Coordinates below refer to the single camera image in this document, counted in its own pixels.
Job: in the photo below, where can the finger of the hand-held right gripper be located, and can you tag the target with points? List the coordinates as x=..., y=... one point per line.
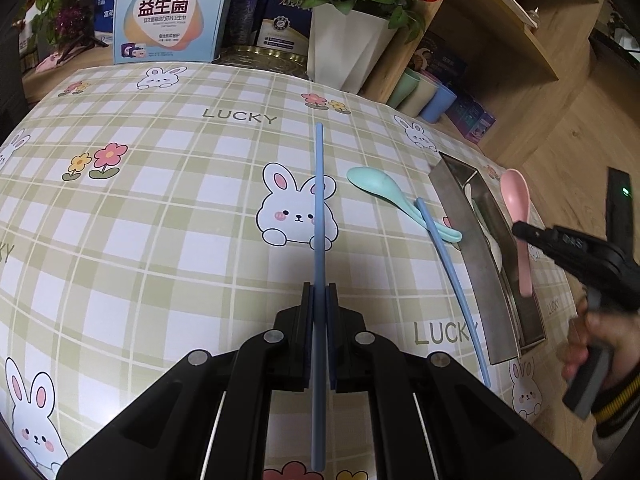
x=532, y=237

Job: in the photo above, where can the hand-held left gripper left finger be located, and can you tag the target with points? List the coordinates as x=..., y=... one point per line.
x=309, y=320

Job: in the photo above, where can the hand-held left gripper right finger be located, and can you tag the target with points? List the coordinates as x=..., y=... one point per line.
x=331, y=320

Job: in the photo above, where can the beige plastic spoon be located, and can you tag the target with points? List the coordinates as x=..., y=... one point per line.
x=492, y=250

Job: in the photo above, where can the pink plastic spoon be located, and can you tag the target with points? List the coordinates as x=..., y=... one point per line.
x=512, y=195

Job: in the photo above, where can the stainless steel rectangular tray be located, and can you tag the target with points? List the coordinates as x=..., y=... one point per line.
x=475, y=270

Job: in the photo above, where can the blue chopstick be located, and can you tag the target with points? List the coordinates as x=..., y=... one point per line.
x=319, y=210
x=450, y=280

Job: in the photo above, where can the person's right forearm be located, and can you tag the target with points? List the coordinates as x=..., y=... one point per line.
x=617, y=420

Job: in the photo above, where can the person's right hand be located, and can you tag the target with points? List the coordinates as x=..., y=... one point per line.
x=622, y=345

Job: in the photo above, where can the purple printed box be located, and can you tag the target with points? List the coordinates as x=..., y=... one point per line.
x=472, y=120

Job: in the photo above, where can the teal plastic spoon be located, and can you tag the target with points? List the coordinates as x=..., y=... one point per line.
x=372, y=182

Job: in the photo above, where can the checked rabbit print tablecloth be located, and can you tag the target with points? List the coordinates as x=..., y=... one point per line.
x=175, y=235

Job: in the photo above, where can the blue plastic cup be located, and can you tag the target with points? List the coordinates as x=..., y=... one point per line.
x=440, y=105

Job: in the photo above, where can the beige plastic cup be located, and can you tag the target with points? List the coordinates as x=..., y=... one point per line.
x=420, y=97

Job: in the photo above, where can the dark box on shelf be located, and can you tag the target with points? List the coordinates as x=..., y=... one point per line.
x=440, y=62

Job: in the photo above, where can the green plastic cup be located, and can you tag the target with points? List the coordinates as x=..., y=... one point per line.
x=402, y=87

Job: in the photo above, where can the wooden shelf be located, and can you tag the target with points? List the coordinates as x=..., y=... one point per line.
x=500, y=20

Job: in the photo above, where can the white pot with red roses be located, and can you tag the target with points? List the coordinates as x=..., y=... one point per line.
x=350, y=50

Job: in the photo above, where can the gold round tray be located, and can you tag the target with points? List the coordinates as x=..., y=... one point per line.
x=260, y=60

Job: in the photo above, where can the dark blue printed box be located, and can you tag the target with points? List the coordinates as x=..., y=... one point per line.
x=282, y=20

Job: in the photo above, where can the light blue printed box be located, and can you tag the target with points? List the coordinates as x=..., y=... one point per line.
x=170, y=15

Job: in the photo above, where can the blue and white box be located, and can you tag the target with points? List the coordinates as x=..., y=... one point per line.
x=104, y=15

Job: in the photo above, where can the green leafy plant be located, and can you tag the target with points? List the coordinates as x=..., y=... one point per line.
x=65, y=0

